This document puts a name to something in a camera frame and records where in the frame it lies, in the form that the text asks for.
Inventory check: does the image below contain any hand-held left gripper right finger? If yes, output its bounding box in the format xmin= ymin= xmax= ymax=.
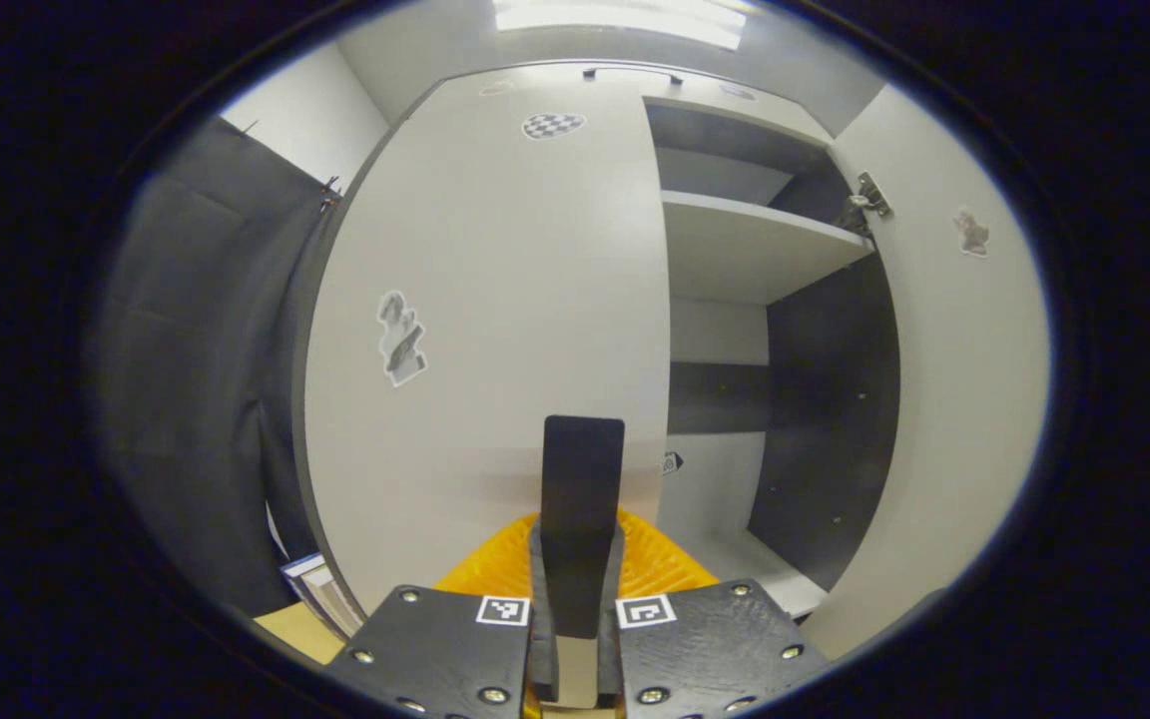
xmin=600 ymin=509 xmax=831 ymax=719

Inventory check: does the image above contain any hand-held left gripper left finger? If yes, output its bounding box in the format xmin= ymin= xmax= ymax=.
xmin=323 ymin=511 xmax=561 ymax=719

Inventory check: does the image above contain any black door handle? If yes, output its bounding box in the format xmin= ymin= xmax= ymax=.
xmin=540 ymin=415 xmax=626 ymax=640

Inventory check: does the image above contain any beige double-door shoe cabinet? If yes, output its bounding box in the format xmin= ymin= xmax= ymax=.
xmin=440 ymin=60 xmax=902 ymax=620

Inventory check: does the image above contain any beige door with checkered sticker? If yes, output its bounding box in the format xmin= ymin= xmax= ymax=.
xmin=303 ymin=75 xmax=673 ymax=615

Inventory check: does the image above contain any beige door with box sticker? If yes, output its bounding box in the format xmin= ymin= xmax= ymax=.
xmin=800 ymin=85 xmax=1052 ymax=660

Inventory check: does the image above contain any beige cabinet shelf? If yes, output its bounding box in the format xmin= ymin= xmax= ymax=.
xmin=662 ymin=190 xmax=875 ymax=306

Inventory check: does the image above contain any metal door hinge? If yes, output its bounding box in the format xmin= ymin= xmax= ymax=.
xmin=840 ymin=172 xmax=893 ymax=236

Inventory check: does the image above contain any beige cabinet drawer front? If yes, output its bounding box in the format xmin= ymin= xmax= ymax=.
xmin=475 ymin=62 xmax=836 ymax=146

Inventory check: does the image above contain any black backdrop cloth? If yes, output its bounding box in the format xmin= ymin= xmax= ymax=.
xmin=91 ymin=118 xmax=341 ymax=615

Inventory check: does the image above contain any ceiling light panel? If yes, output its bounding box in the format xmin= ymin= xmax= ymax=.
xmin=492 ymin=0 xmax=746 ymax=51

